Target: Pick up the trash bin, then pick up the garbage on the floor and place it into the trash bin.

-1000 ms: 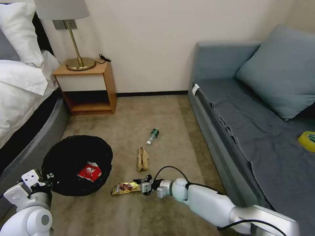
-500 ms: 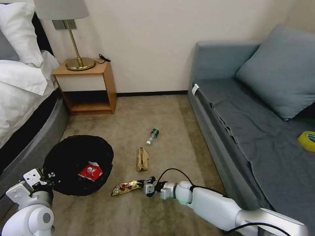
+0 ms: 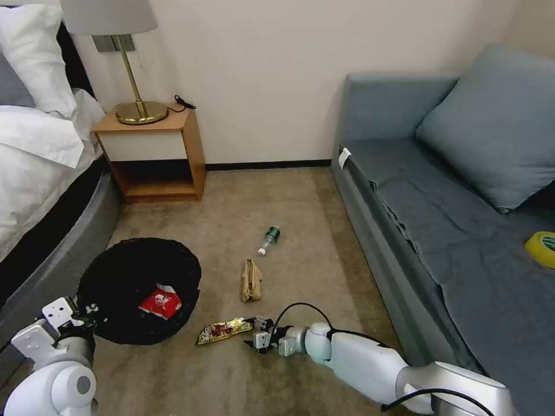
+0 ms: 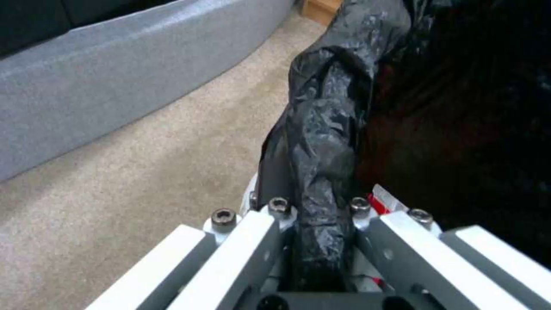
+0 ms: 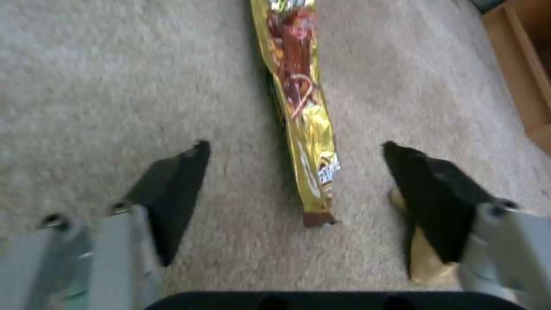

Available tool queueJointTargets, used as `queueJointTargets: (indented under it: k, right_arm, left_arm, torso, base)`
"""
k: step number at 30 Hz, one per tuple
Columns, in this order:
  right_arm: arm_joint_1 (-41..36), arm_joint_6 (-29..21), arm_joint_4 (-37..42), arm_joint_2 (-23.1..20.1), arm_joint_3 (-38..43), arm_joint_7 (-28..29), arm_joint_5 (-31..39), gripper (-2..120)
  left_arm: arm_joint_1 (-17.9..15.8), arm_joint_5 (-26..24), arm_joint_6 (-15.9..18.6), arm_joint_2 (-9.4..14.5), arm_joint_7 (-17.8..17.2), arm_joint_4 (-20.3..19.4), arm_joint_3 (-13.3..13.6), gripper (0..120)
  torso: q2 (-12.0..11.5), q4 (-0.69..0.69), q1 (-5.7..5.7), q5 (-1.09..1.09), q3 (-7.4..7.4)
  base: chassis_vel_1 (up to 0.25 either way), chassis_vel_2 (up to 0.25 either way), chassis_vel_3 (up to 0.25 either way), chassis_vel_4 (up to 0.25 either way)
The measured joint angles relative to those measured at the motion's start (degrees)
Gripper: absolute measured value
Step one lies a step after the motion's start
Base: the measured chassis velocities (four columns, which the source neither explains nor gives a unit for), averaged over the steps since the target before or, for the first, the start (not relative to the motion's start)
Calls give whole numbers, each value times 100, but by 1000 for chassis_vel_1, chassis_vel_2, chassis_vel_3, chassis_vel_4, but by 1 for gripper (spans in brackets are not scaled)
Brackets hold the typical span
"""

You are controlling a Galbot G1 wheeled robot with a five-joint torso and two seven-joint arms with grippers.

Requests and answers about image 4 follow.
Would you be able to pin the black plastic trash bag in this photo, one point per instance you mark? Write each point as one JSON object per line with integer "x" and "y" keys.
{"x": 413, "y": 106}

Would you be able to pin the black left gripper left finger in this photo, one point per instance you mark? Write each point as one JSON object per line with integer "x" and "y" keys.
{"x": 224, "y": 258}

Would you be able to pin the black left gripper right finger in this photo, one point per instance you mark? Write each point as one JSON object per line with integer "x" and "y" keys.
{"x": 430, "y": 255}

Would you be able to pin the grey fabric sofa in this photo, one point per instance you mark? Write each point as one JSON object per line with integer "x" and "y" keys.
{"x": 99, "y": 74}

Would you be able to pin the red and white wrapper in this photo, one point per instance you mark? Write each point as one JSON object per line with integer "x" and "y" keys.
{"x": 383, "y": 203}

